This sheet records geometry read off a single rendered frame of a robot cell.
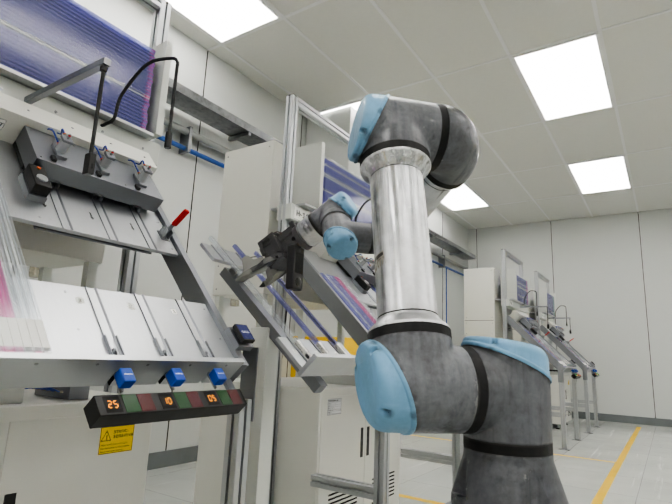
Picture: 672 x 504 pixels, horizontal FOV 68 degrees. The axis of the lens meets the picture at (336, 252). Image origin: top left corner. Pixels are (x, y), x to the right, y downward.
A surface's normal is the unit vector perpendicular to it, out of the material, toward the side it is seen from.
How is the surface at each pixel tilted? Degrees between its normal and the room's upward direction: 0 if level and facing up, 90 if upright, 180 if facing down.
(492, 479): 72
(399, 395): 96
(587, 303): 90
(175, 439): 90
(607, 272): 90
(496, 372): 65
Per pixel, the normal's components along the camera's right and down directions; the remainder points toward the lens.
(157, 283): 0.84, -0.07
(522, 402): 0.18, -0.13
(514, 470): -0.17, -0.49
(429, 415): 0.18, 0.34
